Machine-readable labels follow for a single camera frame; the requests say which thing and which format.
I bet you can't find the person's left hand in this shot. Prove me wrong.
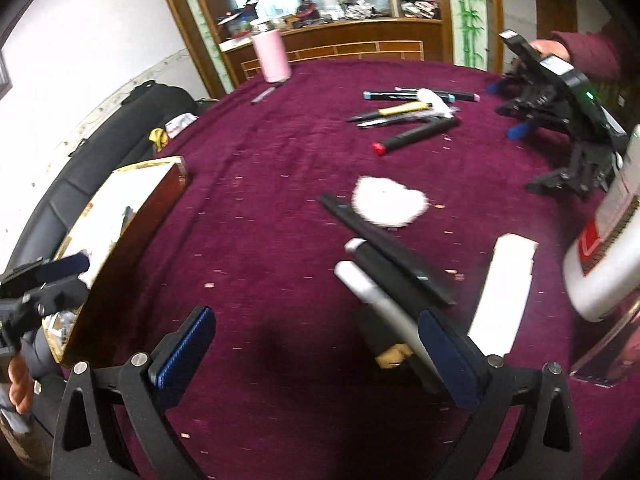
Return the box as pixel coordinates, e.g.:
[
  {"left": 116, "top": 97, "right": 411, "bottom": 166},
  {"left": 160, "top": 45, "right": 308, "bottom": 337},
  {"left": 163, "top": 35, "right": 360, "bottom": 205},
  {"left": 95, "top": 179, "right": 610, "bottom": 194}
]
[{"left": 7, "top": 340, "right": 38, "bottom": 416}]

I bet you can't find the pile of crumpled bags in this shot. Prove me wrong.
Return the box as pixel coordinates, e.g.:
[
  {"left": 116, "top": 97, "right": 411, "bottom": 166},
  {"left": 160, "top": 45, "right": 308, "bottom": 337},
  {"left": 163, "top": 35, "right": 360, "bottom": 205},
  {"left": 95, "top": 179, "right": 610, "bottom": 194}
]
[{"left": 345, "top": 0, "right": 391, "bottom": 20}]

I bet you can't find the pink bear plush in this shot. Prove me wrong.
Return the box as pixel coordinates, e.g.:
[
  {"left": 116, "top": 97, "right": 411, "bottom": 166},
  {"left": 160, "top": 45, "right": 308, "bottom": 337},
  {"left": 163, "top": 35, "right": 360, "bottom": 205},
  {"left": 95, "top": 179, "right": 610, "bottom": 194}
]
[{"left": 351, "top": 175, "right": 428, "bottom": 227}]

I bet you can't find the red black pot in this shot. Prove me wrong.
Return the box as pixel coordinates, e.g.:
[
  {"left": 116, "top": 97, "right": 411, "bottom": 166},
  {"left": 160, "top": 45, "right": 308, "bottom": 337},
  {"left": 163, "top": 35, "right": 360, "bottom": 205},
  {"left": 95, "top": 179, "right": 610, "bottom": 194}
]
[{"left": 292, "top": 1, "right": 321, "bottom": 26}]

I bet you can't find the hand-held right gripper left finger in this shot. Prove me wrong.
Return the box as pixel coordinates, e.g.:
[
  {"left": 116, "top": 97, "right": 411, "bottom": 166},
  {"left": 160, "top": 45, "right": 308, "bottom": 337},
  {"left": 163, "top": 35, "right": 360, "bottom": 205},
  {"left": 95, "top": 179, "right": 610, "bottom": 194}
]
[{"left": 50, "top": 305, "right": 217, "bottom": 480}]

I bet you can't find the bamboo painted wooden frame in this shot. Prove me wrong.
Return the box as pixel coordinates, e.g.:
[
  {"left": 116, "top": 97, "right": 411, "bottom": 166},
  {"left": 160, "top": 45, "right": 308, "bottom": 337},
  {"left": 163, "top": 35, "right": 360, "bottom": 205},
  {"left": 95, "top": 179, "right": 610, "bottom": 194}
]
[{"left": 152, "top": 0, "right": 503, "bottom": 98}]

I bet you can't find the white marker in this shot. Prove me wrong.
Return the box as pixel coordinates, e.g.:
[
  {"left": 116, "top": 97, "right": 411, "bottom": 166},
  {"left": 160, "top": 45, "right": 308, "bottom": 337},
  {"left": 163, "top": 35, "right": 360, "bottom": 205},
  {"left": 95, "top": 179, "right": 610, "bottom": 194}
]
[{"left": 334, "top": 260, "right": 443, "bottom": 396}]

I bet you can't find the pink thermos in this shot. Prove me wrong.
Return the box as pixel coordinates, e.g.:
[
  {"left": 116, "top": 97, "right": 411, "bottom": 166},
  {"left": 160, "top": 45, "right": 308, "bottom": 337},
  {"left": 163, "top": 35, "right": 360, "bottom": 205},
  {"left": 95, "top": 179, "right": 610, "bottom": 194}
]
[{"left": 250, "top": 19, "right": 292, "bottom": 83}]

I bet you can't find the white red packet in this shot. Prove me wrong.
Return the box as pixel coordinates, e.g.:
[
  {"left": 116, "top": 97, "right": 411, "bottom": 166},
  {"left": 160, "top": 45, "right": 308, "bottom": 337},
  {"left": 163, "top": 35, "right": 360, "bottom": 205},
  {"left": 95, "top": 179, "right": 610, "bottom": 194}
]
[{"left": 167, "top": 114, "right": 198, "bottom": 138}]

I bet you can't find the black double-ended marker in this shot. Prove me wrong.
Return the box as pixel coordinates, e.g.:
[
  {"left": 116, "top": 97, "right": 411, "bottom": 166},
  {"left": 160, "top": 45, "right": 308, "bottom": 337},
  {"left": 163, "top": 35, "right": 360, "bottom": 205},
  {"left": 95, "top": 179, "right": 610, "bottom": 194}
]
[{"left": 362, "top": 89, "right": 481, "bottom": 102}]

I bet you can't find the small white tube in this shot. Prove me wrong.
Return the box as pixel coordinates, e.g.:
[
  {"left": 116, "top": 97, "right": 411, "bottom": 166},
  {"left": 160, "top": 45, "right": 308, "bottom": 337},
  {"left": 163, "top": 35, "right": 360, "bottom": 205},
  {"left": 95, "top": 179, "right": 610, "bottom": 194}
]
[{"left": 416, "top": 88, "right": 458, "bottom": 118}]

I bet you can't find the black grey pen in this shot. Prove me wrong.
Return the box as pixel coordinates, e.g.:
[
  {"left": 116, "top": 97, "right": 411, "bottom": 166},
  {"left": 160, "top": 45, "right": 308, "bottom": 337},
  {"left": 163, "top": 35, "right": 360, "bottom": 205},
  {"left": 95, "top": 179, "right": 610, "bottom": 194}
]
[{"left": 357, "top": 110, "right": 453, "bottom": 128}]

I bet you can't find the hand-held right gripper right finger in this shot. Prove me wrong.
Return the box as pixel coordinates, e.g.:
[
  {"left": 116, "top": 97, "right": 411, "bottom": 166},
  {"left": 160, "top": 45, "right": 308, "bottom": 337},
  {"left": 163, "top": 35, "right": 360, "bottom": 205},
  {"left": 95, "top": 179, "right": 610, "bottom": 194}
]
[{"left": 419, "top": 308, "right": 583, "bottom": 480}]

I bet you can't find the smartphone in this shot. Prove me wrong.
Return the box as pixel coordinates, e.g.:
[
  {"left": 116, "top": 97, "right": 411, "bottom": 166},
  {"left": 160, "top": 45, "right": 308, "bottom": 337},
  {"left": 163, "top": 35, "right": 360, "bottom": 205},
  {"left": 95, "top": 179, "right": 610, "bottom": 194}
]
[{"left": 570, "top": 300, "right": 640, "bottom": 388}]

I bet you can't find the black sofa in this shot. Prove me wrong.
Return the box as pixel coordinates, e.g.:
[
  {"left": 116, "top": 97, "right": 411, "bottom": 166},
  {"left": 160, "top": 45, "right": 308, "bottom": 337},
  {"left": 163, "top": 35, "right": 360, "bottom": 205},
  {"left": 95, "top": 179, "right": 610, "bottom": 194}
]
[{"left": 10, "top": 80, "right": 221, "bottom": 271}]

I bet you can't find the white slim box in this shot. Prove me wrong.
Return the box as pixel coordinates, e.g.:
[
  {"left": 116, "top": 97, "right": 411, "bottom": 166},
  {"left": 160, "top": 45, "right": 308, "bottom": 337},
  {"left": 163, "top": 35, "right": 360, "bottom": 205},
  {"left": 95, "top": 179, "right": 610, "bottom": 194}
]
[{"left": 467, "top": 234, "right": 540, "bottom": 357}]

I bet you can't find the large white bottle red cap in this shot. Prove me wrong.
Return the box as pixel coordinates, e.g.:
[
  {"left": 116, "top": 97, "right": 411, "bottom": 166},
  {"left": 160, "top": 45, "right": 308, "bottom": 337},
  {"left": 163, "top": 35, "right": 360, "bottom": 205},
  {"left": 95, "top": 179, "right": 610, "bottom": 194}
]
[{"left": 562, "top": 125, "right": 640, "bottom": 323}]

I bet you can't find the thin black pen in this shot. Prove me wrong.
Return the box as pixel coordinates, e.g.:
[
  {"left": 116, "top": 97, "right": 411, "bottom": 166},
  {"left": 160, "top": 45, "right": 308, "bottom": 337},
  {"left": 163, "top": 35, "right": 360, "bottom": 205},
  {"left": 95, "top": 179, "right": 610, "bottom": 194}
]
[{"left": 319, "top": 193, "right": 457, "bottom": 307}]

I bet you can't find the small fish tank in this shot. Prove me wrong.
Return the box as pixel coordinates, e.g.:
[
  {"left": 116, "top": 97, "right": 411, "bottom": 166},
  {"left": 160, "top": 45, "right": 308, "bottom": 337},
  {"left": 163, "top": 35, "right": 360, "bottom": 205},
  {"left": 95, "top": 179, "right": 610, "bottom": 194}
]
[{"left": 216, "top": 0, "right": 263, "bottom": 38}]

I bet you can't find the gold white gift box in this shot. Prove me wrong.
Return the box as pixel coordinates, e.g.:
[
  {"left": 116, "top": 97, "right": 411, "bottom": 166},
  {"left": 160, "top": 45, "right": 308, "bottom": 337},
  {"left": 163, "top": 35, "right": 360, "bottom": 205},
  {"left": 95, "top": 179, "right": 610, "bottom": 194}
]
[{"left": 42, "top": 156, "right": 193, "bottom": 366}]

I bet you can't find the black marker red cap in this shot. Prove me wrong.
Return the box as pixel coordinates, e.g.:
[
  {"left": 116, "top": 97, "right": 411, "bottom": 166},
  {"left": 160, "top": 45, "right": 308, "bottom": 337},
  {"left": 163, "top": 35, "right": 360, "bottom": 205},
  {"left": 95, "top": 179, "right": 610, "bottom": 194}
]
[{"left": 371, "top": 117, "right": 461, "bottom": 157}]

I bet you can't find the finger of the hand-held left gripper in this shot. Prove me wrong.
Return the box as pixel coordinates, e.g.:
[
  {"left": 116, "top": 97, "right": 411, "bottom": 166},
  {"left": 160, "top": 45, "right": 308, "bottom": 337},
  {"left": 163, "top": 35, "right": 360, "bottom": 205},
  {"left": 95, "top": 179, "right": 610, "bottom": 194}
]
[
  {"left": 22, "top": 277, "right": 90, "bottom": 317},
  {"left": 37, "top": 252, "right": 92, "bottom": 283}
]

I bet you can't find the wooden counter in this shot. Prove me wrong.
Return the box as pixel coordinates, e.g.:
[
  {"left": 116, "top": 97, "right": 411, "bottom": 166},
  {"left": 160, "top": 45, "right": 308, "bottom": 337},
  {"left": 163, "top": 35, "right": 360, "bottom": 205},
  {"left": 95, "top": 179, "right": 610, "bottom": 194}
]
[{"left": 220, "top": 17, "right": 446, "bottom": 93}]

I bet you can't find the wooden door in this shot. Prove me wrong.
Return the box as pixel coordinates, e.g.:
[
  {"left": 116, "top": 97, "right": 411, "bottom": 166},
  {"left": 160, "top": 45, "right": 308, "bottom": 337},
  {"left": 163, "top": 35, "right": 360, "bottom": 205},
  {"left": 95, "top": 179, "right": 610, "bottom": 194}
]
[{"left": 531, "top": 0, "right": 578, "bottom": 36}]

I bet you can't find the black gold lipstick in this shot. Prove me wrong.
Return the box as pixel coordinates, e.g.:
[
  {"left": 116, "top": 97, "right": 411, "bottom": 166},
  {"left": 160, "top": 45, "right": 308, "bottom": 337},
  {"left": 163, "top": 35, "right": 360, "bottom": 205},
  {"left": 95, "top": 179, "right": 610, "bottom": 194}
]
[{"left": 357, "top": 307, "right": 418, "bottom": 371}]

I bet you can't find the yellow black pen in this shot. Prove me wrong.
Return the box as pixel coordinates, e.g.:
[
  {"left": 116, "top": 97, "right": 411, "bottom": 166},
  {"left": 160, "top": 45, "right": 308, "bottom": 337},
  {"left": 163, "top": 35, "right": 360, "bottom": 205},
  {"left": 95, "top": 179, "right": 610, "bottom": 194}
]
[{"left": 346, "top": 101, "right": 433, "bottom": 123}]

